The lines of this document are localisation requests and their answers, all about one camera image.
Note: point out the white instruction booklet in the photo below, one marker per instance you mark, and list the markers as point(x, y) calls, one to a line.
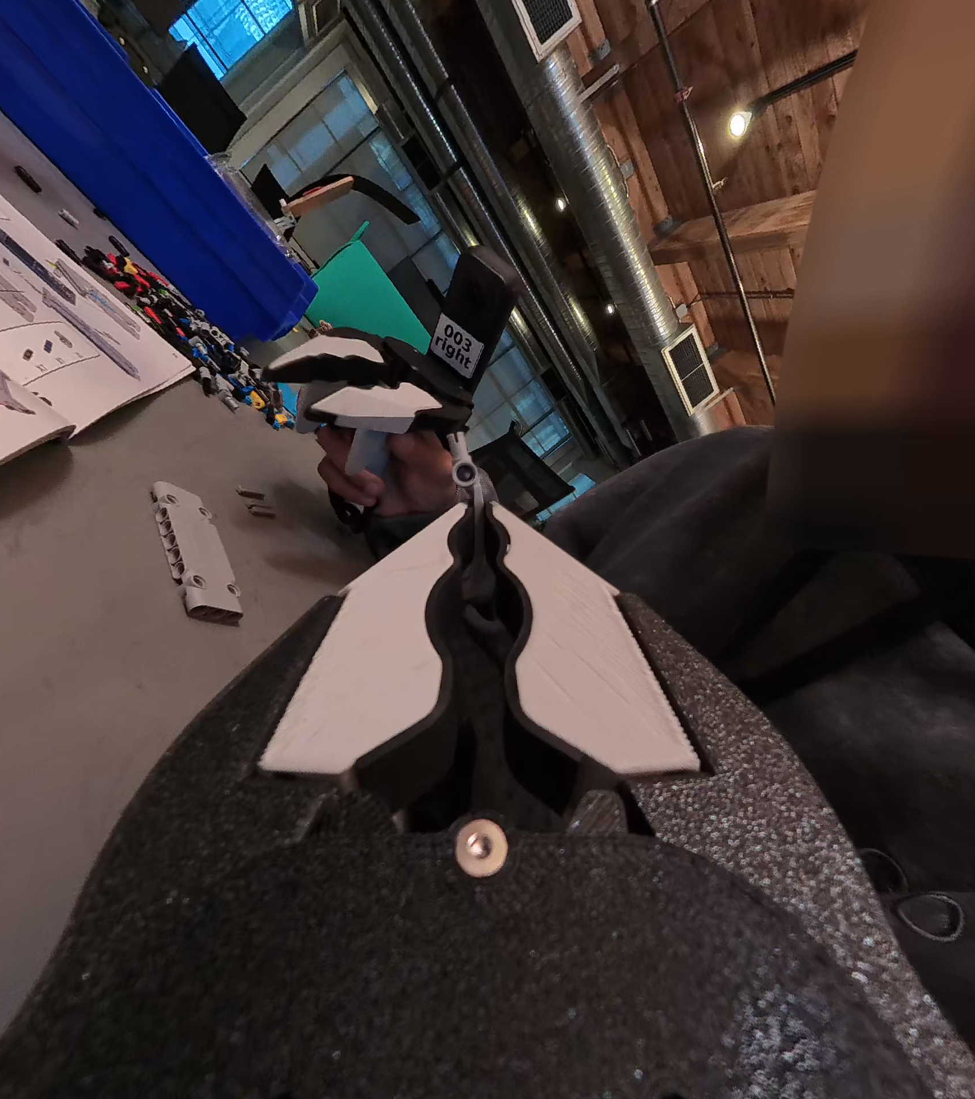
point(24, 343)

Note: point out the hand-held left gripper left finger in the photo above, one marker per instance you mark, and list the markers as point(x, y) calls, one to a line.
point(359, 678)

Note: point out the person's right hand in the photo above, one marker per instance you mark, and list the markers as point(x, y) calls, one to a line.
point(415, 481)

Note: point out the pile of small colourful pieces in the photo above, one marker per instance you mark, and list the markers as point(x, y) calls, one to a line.
point(187, 318)

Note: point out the grey flat panel with holes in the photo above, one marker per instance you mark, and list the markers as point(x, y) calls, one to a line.
point(196, 549)

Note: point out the black and wood curved lamp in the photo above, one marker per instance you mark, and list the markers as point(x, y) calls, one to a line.
point(333, 191)

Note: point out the person's right forearm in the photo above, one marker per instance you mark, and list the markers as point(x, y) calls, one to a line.
point(406, 537)

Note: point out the white air vent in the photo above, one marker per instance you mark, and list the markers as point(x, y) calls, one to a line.
point(692, 369)
point(547, 21)

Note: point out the small grey connector piece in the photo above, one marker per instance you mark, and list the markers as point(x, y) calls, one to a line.
point(463, 472)

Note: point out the person's grey sweater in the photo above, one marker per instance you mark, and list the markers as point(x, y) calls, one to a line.
point(796, 687)

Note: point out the blue plastic bin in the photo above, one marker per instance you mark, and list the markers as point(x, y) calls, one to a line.
point(110, 129)

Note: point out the silver air duct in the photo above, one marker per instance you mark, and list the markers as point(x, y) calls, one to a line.
point(608, 215)

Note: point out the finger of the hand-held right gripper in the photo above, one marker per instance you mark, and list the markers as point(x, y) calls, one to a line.
point(376, 403)
point(324, 350)

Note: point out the green tote bag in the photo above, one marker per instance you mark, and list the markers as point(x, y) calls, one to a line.
point(367, 292)

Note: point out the hanging spot light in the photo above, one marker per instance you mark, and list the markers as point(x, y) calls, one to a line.
point(738, 123)

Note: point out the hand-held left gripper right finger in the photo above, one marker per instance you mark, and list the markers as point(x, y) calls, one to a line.
point(599, 678)

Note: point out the clear plastic bag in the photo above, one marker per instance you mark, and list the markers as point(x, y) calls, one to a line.
point(230, 172)

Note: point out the large grid window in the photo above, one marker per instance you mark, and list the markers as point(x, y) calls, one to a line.
point(221, 26)

